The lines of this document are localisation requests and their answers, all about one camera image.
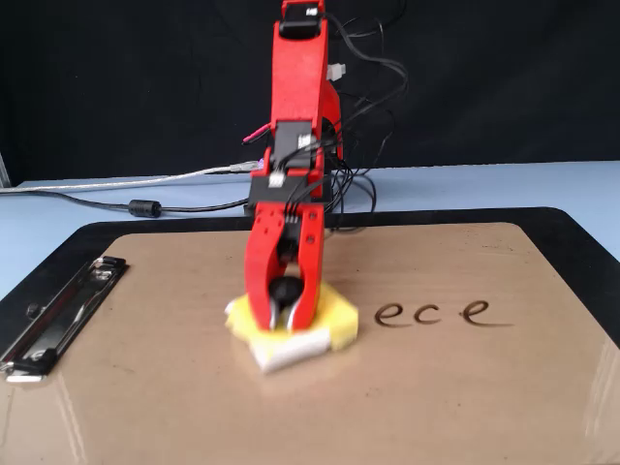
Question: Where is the brown clipboard board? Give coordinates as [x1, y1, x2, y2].
[0, 221, 620, 465]

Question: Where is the black backdrop cloth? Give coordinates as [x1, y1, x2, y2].
[0, 0, 620, 188]

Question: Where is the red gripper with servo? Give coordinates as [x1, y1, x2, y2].
[245, 201, 326, 332]

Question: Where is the silver USB cable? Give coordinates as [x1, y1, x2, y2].
[0, 162, 263, 195]

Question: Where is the metal clipboard clip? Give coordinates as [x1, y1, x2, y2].
[0, 255, 131, 384]

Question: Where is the black mat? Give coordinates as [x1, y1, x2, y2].
[0, 206, 620, 350]

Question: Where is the yellow sponge with black knob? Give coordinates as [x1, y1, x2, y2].
[223, 275, 360, 375]

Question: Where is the pink red wire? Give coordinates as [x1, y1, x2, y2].
[241, 124, 272, 145]

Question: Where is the black power cable with ferrite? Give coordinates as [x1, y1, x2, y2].
[28, 186, 253, 219]

